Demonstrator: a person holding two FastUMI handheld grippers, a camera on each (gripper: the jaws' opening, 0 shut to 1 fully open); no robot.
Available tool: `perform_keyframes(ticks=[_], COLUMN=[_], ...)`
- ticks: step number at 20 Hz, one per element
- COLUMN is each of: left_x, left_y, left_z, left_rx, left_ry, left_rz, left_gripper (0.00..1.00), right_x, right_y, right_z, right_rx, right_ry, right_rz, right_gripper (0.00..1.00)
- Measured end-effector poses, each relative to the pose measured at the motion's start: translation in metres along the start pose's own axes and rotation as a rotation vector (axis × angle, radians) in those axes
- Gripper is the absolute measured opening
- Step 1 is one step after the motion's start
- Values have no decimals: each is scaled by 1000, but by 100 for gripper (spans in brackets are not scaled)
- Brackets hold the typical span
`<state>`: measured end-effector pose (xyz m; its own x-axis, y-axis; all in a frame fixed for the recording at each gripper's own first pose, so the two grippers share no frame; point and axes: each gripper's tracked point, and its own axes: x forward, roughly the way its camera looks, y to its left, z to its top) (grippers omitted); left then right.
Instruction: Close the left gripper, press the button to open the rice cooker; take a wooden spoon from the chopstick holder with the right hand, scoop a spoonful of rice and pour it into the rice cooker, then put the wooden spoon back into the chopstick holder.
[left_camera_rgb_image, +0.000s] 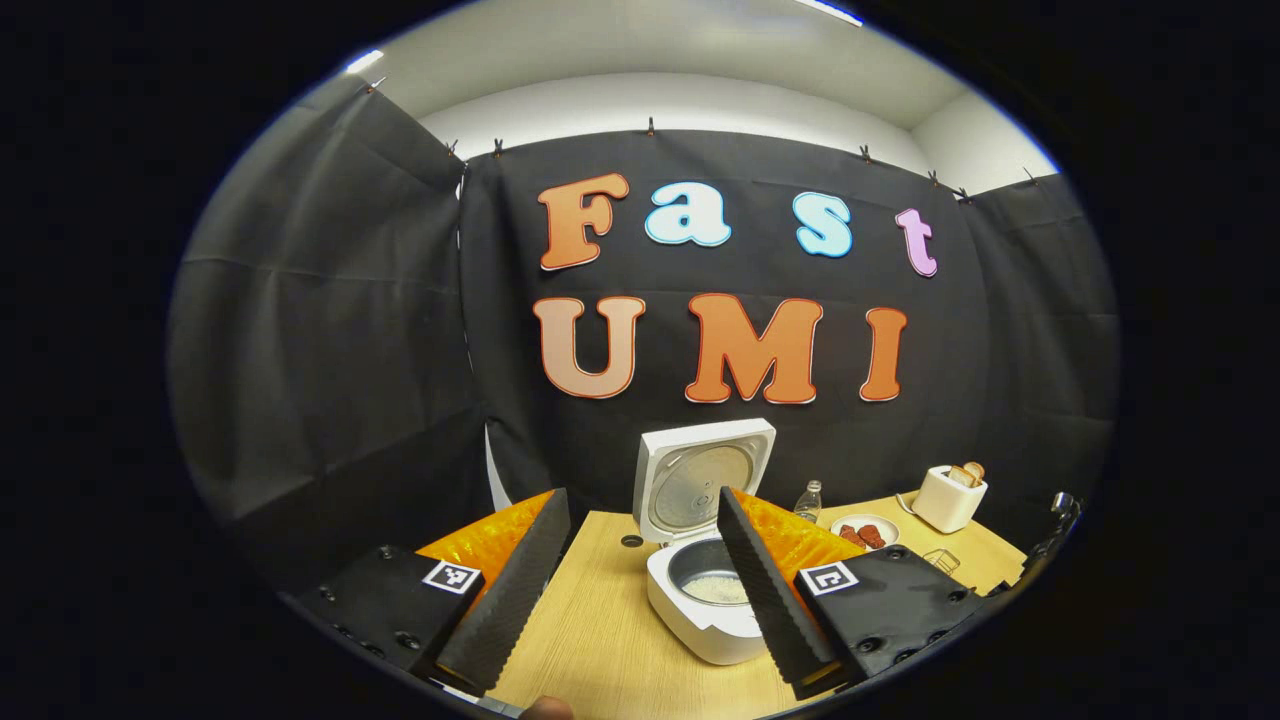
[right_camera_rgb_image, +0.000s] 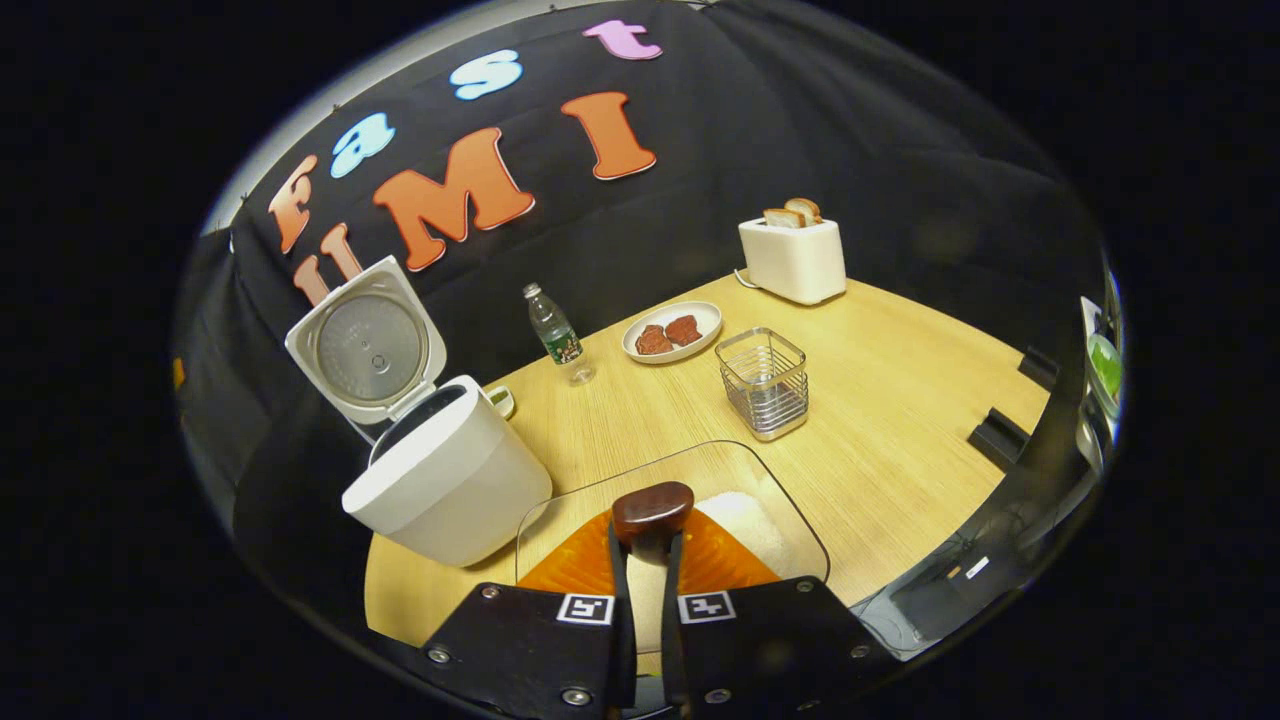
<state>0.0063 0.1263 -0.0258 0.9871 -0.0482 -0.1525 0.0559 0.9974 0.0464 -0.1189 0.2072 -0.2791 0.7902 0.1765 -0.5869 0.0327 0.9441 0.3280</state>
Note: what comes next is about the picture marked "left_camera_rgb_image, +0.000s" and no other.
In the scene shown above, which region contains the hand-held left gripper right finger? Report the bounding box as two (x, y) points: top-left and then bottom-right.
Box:
(716, 487), (986, 701)

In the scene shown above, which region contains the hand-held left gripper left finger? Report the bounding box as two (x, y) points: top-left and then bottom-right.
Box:
(300, 488), (573, 698)

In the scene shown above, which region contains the white rice cooker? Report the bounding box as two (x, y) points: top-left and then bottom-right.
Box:
(632, 418), (777, 667)

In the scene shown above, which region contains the white toaster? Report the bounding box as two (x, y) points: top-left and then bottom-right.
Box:
(910, 465), (989, 534)

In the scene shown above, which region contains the white round plate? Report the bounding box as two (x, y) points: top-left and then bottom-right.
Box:
(830, 514), (900, 552)

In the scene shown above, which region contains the black backdrop cloth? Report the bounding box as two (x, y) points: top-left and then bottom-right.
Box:
(168, 75), (1121, 621)

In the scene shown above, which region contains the row of black cloth clips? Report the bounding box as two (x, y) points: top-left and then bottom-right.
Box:
(365, 75), (1036, 201)

